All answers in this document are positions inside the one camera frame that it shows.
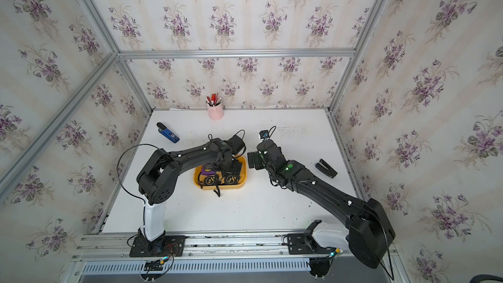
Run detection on black yellow tape measure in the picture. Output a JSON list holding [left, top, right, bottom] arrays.
[[223, 174, 240, 186], [198, 175, 221, 197]]

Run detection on purple tape measure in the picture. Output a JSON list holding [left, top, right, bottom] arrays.
[[200, 163, 217, 176]]

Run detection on yellow plastic storage box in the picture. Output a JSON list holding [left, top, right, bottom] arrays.
[[193, 157, 247, 191]]

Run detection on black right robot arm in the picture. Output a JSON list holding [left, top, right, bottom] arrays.
[[248, 140, 396, 269]]

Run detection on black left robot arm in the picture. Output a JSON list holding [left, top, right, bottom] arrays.
[[118, 134, 246, 246]]

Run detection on pink pen holder cup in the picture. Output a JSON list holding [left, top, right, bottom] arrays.
[[207, 103, 224, 121]]

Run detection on red pens in cup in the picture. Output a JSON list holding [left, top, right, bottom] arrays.
[[206, 93, 221, 107]]

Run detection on blue black stapler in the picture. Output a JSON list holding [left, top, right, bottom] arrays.
[[156, 122, 179, 144]]

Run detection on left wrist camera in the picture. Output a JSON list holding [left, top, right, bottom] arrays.
[[226, 135, 246, 155]]

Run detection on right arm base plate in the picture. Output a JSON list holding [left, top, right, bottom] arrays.
[[282, 233, 340, 256]]

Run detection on aluminium rail frame front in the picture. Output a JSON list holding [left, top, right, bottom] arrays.
[[59, 230, 409, 282]]

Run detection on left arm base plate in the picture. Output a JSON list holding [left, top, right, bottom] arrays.
[[128, 233, 187, 258]]

